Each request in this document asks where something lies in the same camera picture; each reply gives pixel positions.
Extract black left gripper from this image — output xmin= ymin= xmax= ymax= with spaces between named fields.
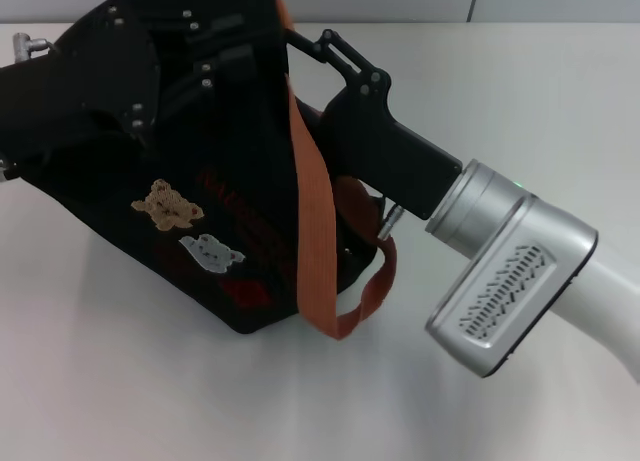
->
xmin=0 ymin=5 xmax=256 ymax=157

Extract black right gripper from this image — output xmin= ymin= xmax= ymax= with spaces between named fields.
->
xmin=287 ymin=28 xmax=464 ymax=220

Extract black food bag orange straps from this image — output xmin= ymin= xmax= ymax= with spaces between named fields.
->
xmin=14 ymin=0 xmax=399 ymax=342

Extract left gripper metal cable connector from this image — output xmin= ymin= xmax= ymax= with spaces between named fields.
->
xmin=12 ymin=32 xmax=54 ymax=62

